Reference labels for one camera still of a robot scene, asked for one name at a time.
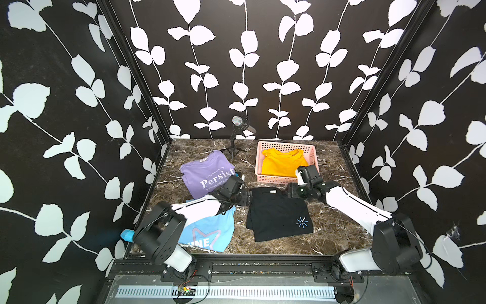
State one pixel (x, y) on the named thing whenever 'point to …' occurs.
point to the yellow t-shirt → (278, 163)
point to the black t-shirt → (273, 214)
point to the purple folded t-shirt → (200, 176)
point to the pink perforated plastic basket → (310, 152)
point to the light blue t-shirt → (212, 233)
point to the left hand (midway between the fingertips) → (247, 191)
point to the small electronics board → (183, 291)
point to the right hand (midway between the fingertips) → (288, 188)
